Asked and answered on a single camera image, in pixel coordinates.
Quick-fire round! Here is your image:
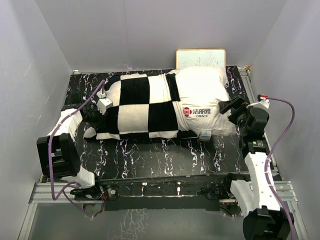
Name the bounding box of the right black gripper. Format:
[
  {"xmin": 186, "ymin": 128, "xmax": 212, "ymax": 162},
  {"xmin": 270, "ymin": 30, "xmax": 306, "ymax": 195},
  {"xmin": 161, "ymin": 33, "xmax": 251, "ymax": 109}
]
[{"xmin": 219, "ymin": 96, "xmax": 252, "ymax": 135}]

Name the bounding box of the white pillow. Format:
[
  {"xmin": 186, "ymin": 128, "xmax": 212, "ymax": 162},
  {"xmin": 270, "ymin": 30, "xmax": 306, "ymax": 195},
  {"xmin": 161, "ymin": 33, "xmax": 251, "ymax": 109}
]
[{"xmin": 167, "ymin": 66, "xmax": 236, "ymax": 139}]

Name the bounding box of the black white checkered pillowcase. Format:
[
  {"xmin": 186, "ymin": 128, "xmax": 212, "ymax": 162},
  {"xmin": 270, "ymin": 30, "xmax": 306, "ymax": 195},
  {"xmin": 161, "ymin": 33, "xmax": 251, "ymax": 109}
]
[{"xmin": 83, "ymin": 73, "xmax": 197, "ymax": 140}]

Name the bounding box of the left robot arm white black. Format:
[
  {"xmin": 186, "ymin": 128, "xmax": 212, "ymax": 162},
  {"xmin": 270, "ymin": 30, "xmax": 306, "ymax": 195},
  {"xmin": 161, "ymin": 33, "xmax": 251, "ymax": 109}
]
[{"xmin": 36, "ymin": 92, "xmax": 104, "ymax": 200}]

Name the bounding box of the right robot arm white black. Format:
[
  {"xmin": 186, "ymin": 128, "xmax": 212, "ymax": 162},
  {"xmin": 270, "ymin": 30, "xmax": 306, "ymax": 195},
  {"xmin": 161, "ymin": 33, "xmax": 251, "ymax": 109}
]
[{"xmin": 218, "ymin": 95, "xmax": 295, "ymax": 240}]

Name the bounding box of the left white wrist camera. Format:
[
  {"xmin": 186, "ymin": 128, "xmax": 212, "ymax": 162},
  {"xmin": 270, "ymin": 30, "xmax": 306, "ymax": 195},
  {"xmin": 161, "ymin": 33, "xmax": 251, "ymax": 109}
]
[{"xmin": 96, "ymin": 92, "xmax": 113, "ymax": 115}]

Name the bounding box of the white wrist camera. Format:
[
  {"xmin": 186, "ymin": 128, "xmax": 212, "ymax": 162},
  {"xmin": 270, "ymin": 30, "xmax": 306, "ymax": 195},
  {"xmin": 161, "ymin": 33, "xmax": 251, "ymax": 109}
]
[
  {"xmin": 246, "ymin": 94, "xmax": 270, "ymax": 111},
  {"xmin": 96, "ymin": 92, "xmax": 113, "ymax": 115}
]

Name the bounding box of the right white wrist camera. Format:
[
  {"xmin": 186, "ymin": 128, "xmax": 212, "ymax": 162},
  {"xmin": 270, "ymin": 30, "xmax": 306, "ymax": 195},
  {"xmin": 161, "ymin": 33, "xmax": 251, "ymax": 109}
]
[{"xmin": 246, "ymin": 94, "xmax": 270, "ymax": 111}]

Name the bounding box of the small whiteboard with wooden frame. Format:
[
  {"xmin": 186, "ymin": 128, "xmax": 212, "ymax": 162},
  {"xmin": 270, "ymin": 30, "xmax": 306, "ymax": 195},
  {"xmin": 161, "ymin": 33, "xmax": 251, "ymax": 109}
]
[{"xmin": 175, "ymin": 48, "xmax": 227, "ymax": 69}]

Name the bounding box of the aluminium frame rail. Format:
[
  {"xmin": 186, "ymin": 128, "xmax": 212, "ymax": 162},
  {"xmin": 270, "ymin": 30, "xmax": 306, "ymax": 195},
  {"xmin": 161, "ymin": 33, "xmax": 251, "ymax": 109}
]
[{"xmin": 18, "ymin": 67, "xmax": 310, "ymax": 240}]

